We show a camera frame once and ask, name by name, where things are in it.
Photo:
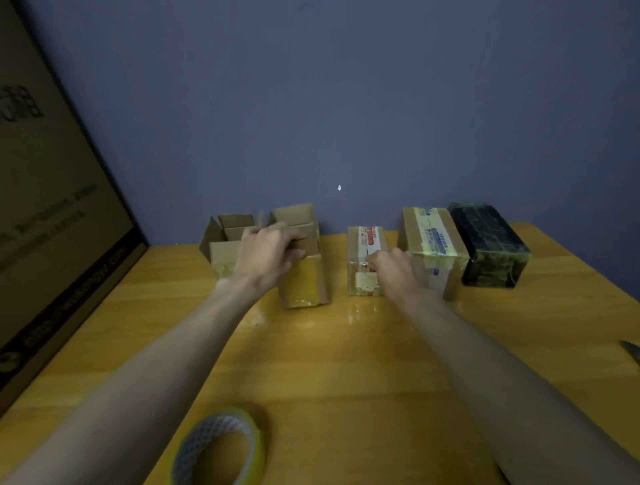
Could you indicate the person's right hand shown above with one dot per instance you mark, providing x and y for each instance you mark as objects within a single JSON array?
[{"x": 400, "y": 275}]

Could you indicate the person's left hand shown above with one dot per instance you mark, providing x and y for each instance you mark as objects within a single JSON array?
[{"x": 262, "y": 260}]

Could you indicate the small carton yellow tape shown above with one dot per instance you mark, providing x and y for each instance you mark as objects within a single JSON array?
[{"x": 305, "y": 280}]

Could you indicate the small carton red label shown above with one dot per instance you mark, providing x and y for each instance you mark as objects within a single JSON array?
[{"x": 365, "y": 240}]

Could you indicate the brown box with white label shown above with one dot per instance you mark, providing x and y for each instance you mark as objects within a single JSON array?
[{"x": 430, "y": 235}]

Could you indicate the black cardboard box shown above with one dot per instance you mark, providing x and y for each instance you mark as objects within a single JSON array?
[{"x": 492, "y": 245}]

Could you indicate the yellow tape roll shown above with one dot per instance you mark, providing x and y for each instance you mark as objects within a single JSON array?
[{"x": 252, "y": 424}]

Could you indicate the person's right forearm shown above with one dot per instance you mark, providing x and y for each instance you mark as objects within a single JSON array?
[{"x": 520, "y": 399}]

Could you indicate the person's left forearm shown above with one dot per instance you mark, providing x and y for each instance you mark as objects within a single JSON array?
[{"x": 125, "y": 394}]

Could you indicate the large flat brown carton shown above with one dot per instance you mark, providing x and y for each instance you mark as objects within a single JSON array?
[{"x": 50, "y": 225}]

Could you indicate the yellow utility knife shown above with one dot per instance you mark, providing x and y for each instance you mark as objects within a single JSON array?
[{"x": 631, "y": 350}]

